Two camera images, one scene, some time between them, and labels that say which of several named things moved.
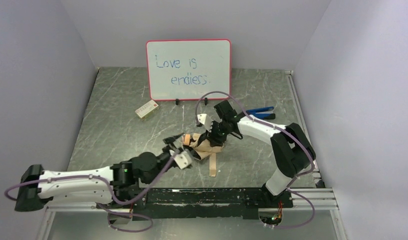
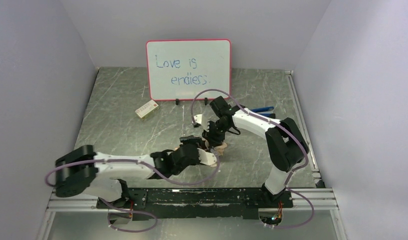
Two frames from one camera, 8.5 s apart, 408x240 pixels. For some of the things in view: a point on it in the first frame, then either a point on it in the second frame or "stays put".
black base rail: x=180 y=203 stays put
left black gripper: x=170 y=149 → x=197 y=143
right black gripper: x=214 y=134 stays put
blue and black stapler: x=253 y=112 stays put
